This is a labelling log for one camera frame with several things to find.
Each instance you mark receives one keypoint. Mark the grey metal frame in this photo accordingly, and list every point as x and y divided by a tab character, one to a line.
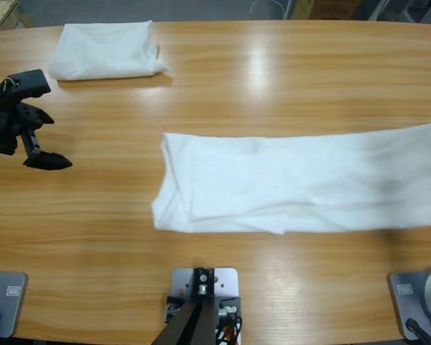
427	10

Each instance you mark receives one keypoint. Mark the light wooden box stack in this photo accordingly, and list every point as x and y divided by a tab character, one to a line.
3	14

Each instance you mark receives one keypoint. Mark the dark camera post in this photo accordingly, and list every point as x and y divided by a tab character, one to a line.
190	323

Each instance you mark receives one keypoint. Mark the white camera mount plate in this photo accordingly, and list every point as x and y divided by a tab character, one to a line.
226	280

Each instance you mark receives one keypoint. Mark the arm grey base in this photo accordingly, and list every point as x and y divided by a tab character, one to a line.
7	302
409	298

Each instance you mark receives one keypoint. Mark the white t-shirt with small logo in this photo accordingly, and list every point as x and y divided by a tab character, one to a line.
291	179

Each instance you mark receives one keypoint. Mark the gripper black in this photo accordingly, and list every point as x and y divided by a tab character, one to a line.
0	122

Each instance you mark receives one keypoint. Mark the black post clamp bracket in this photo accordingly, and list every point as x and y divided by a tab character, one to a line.
233	302

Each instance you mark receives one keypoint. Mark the brown cardboard box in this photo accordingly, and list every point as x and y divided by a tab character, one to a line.
332	9

